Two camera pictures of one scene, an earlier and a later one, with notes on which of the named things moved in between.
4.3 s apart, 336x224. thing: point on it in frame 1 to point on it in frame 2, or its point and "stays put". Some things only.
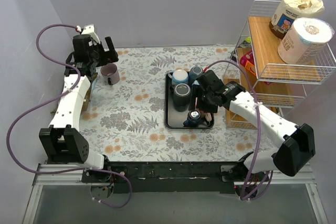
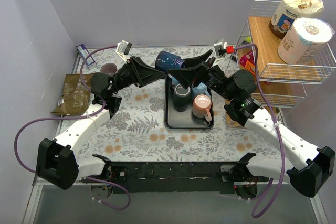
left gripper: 104,56 to 132,70
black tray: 175,119 stays put
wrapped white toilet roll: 303,42 stays put
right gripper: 202,103 to 206,69
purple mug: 110,73 stays put
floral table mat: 124,117 stays put
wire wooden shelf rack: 256,65 stays put
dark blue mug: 193,118 to 165,61
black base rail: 177,177 stays put
